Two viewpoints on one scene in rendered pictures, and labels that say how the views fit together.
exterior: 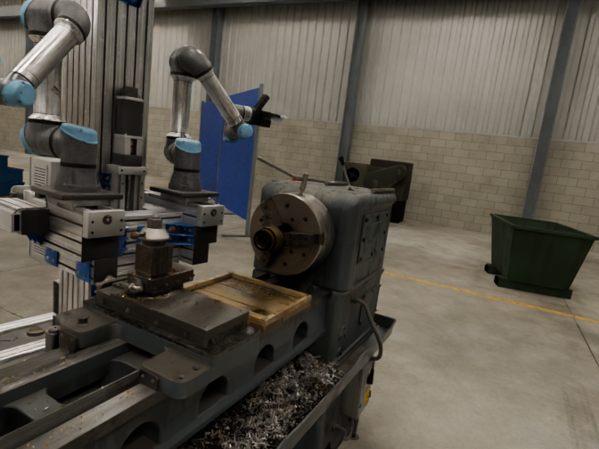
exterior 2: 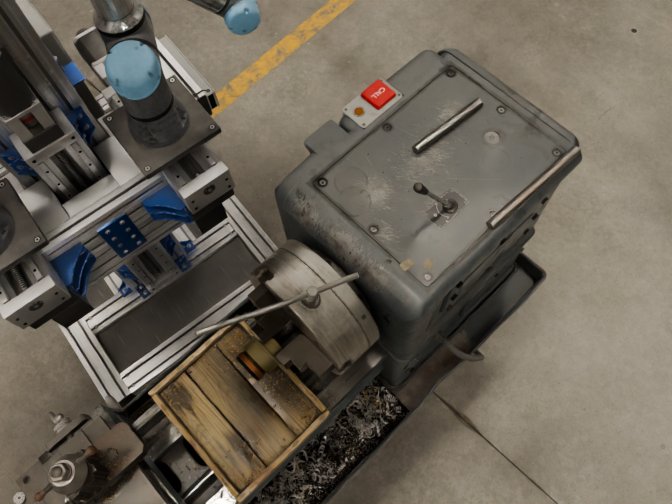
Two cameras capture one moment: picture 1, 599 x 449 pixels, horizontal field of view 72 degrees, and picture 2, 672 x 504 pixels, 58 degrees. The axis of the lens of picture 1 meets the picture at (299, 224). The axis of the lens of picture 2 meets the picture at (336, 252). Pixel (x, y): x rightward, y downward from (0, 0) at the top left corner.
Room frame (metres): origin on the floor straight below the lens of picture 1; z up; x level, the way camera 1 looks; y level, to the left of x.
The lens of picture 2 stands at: (1.19, -0.21, 2.43)
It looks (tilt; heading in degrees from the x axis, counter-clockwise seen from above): 67 degrees down; 24
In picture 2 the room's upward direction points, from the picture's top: 6 degrees counter-clockwise
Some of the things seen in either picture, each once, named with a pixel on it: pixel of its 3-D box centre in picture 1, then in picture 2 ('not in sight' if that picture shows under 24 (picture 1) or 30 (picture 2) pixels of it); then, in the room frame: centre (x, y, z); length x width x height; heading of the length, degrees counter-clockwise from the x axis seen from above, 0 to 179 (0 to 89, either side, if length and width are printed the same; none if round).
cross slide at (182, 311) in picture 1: (166, 305); (116, 499); (1.04, 0.33, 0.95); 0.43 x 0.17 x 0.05; 62
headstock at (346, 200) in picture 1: (328, 227); (421, 202); (1.93, -0.14, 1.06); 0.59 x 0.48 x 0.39; 152
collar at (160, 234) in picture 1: (154, 232); (65, 473); (1.07, 0.38, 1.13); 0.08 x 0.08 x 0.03
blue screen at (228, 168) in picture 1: (220, 155); not in sight; (8.19, 1.72, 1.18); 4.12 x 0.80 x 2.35; 26
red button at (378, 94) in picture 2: not in sight; (378, 95); (2.07, 0.02, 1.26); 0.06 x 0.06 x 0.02; 62
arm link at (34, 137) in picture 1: (48, 80); not in sight; (1.51, 0.95, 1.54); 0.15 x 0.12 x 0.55; 78
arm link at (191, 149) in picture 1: (187, 153); (137, 77); (1.90, 0.55, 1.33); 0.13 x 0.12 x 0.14; 35
